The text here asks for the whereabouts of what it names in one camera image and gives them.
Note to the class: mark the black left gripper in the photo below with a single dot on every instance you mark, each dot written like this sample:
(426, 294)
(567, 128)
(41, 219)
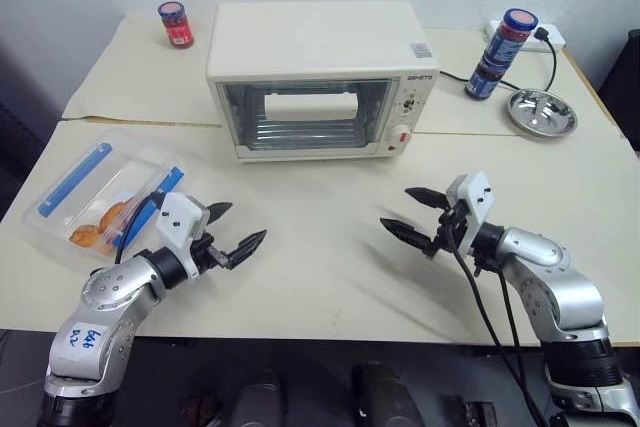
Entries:
(212, 253)

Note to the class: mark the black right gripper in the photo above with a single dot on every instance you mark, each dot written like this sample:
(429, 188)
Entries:
(446, 231)

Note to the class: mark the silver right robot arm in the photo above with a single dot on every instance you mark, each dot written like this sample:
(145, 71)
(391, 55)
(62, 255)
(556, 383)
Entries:
(560, 297)

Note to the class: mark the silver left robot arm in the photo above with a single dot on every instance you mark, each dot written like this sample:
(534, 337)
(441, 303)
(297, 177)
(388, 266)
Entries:
(115, 297)

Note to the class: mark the white knob with red marker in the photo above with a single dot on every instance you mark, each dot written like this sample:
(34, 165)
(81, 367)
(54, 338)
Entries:
(400, 136)

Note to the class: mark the small oven temperature knob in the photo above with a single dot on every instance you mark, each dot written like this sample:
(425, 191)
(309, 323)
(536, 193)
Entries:
(407, 106)

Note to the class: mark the clear plastic food container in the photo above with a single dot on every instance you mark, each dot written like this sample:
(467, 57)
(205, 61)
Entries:
(95, 182)

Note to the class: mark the white toaster oven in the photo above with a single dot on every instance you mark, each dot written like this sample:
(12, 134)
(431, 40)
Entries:
(310, 42)

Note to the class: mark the blue container clip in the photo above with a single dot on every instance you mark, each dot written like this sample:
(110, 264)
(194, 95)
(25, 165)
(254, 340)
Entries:
(75, 179)
(162, 184)

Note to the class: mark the blue jar with black lid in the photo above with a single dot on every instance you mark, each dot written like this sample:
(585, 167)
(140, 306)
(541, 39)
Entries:
(481, 83)

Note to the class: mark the silver metal bowl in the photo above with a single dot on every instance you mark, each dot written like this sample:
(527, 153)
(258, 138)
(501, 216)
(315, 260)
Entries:
(542, 114)

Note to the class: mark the dark rounded shape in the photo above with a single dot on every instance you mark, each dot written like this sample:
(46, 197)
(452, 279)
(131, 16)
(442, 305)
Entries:
(390, 397)
(257, 399)

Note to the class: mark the upper blue-lid jar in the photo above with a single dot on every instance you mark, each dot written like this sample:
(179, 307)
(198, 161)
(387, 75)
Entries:
(511, 37)

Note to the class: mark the white power strip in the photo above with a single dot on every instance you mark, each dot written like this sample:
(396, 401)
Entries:
(530, 42)

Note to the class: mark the red jar with red lid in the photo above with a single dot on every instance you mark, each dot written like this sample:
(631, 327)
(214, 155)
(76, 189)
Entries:
(176, 27)

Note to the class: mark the black power plug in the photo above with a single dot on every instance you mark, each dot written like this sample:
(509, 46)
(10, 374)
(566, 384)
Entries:
(543, 36)

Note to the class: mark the black chair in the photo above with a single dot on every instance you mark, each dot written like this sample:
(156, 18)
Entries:
(622, 92)

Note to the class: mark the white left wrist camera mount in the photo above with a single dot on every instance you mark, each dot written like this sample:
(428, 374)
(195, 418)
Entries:
(181, 221)

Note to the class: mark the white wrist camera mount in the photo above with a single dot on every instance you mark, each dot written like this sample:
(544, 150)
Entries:
(471, 212)
(181, 221)

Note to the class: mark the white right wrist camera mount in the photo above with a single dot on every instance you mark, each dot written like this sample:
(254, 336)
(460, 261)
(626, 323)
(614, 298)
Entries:
(471, 212)

